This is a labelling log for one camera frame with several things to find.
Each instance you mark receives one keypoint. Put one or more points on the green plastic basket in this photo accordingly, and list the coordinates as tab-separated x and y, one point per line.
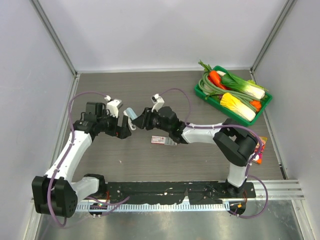
217	100

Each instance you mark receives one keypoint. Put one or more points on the bok choy toy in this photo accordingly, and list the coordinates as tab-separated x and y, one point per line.
247	87

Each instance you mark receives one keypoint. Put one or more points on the small orange carrot toy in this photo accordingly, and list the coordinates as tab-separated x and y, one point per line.
256	104

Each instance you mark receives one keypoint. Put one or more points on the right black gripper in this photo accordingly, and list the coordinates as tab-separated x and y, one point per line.
140	121

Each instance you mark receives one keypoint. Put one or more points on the red white staple box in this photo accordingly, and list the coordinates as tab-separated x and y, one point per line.
161	140

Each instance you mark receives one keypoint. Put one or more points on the light blue stapler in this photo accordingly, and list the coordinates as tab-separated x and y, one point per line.
130	113

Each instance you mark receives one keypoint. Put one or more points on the green long beans toy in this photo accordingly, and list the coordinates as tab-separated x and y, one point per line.
208	68

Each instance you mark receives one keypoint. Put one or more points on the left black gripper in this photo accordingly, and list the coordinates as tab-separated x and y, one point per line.
122	133

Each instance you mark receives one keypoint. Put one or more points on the yellow napa cabbage toy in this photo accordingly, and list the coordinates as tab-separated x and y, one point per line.
236	106

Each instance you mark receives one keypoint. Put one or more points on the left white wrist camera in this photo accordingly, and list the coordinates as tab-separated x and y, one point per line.
113	106

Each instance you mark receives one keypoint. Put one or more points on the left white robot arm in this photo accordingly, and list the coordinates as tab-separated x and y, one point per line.
55	192

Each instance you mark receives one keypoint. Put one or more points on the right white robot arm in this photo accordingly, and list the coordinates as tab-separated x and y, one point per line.
236	142

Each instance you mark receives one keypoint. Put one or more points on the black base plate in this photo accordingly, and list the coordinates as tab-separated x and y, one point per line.
174	192

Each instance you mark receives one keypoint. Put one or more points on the colourful snack packet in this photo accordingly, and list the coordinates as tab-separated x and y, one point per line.
259	157

